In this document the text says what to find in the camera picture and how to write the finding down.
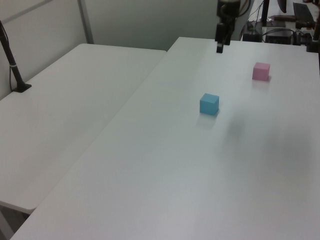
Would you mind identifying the black monitor stand pole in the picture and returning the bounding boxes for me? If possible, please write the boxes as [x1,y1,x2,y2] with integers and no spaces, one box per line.
[260,0,271,28]

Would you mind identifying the pink cube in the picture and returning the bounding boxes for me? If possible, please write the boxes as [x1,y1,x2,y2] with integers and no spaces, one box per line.
[251,62,271,82]

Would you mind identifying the blue cube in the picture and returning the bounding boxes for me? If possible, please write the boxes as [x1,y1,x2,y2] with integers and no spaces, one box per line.
[199,92,221,116]

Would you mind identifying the black camera stand pole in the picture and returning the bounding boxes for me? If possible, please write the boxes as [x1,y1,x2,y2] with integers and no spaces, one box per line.
[0,19,33,94]

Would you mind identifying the black electronics box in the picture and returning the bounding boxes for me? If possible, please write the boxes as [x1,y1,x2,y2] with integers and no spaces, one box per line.
[264,29,294,45]

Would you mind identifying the brown flat object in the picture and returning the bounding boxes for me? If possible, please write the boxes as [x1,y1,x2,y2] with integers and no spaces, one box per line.
[273,15,296,22]

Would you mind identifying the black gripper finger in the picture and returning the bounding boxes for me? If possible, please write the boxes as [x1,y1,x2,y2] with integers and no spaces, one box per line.
[224,16,237,47]
[215,21,226,54]

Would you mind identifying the small black device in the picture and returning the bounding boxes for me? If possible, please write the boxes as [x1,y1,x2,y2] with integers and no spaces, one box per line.
[242,32,261,42]

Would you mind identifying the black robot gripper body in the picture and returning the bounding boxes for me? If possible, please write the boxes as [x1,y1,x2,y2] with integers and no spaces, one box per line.
[216,0,242,20]

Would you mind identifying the black table clamp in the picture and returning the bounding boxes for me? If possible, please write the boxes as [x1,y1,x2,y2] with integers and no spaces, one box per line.
[305,19,320,54]

